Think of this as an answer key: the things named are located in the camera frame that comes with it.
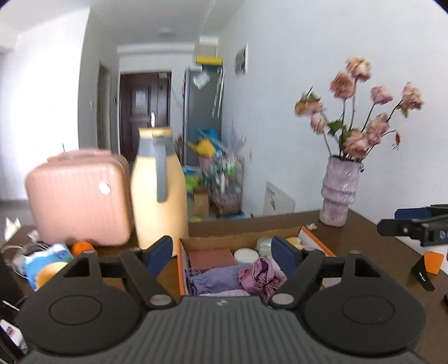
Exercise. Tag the small brown cardboard box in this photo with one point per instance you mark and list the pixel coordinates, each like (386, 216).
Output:
(201, 203)

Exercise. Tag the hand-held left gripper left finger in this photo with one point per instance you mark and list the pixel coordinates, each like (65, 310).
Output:
(159, 253)

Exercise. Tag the fallen dried petal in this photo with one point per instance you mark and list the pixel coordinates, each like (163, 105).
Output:
(311, 227)

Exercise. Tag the white door notice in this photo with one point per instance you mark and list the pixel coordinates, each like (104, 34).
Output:
(140, 98)

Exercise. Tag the red cardboard box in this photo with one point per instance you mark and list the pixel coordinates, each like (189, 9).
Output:
(245, 227)

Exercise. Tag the dried pink roses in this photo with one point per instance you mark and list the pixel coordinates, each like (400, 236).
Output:
(353, 140)

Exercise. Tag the orange black tool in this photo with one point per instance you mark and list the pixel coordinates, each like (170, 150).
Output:
(432, 264)

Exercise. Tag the dark brown door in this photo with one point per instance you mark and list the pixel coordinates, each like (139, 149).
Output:
(140, 126)

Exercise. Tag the mauve satin pouch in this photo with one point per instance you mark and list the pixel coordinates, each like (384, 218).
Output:
(260, 276)

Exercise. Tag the orange fruit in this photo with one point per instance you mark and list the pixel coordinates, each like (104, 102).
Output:
(83, 247)

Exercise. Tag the white paper note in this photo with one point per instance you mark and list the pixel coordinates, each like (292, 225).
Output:
(201, 79)

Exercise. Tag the grey refrigerator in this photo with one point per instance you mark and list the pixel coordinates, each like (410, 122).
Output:
(199, 115)

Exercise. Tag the pale green translucent packet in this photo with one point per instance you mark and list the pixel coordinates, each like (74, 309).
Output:
(266, 246)

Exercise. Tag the cluttered storage cart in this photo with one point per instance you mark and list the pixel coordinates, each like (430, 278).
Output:
(227, 189)

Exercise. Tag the pink suitcase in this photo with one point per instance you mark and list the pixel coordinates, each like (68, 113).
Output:
(77, 203)

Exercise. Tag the lavender towel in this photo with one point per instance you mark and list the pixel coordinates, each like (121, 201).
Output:
(217, 280)

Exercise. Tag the crumpled white paper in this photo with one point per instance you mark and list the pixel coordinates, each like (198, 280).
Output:
(12, 227)

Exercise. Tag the yellow flat box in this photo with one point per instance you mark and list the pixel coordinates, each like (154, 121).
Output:
(210, 60)

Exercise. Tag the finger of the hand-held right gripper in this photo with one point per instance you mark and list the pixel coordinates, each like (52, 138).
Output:
(402, 227)
(413, 212)

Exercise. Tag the reddish brown cloth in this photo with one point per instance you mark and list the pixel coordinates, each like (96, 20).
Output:
(211, 259)

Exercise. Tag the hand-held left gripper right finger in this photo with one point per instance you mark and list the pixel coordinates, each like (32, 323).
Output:
(285, 250)

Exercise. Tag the blue white wipes packet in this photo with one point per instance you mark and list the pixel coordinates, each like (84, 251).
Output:
(35, 259)

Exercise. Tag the white paper sheet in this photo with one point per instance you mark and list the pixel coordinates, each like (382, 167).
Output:
(413, 245)

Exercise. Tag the yellow thermos jug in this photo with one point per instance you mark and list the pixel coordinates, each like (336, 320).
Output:
(150, 217)

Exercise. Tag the desk calendar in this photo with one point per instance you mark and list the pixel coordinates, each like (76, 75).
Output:
(280, 201)

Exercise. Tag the lilac textured vase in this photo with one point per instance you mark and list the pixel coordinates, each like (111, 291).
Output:
(337, 196)

